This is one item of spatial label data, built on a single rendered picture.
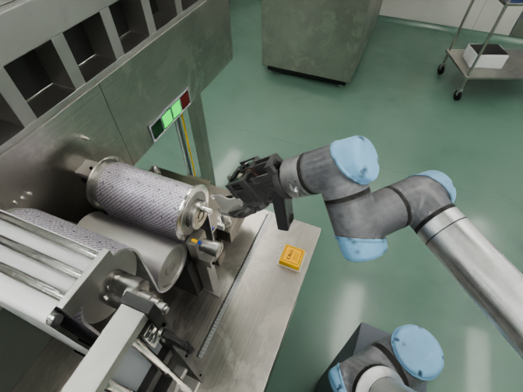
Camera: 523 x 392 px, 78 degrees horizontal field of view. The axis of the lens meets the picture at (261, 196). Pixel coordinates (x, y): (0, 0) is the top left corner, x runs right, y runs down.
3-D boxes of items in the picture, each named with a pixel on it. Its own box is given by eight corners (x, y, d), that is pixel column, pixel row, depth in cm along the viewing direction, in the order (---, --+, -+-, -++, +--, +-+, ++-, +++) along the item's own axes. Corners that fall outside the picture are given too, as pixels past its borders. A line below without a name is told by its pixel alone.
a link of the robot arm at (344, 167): (368, 192, 46) (350, 134, 45) (306, 205, 53) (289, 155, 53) (387, 179, 51) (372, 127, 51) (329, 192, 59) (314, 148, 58)
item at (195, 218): (191, 235, 78) (194, 208, 75) (184, 232, 79) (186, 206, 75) (207, 221, 85) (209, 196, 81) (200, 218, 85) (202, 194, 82)
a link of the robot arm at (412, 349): (437, 374, 80) (463, 362, 70) (393, 401, 76) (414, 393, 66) (403, 329, 87) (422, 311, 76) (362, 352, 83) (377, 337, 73)
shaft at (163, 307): (164, 322, 57) (159, 316, 54) (135, 309, 58) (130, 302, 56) (173, 305, 59) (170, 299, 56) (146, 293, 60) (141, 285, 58)
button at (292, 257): (298, 271, 108) (299, 267, 106) (279, 263, 110) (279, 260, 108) (304, 253, 112) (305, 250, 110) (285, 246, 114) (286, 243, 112)
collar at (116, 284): (133, 320, 58) (121, 307, 53) (106, 307, 60) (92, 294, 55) (153, 288, 62) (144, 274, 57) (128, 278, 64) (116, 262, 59)
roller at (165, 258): (165, 299, 80) (152, 278, 71) (83, 263, 86) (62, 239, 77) (190, 258, 87) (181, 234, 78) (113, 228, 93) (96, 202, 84)
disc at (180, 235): (184, 252, 82) (171, 218, 70) (182, 251, 82) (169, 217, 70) (212, 208, 90) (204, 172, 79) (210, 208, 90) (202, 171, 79)
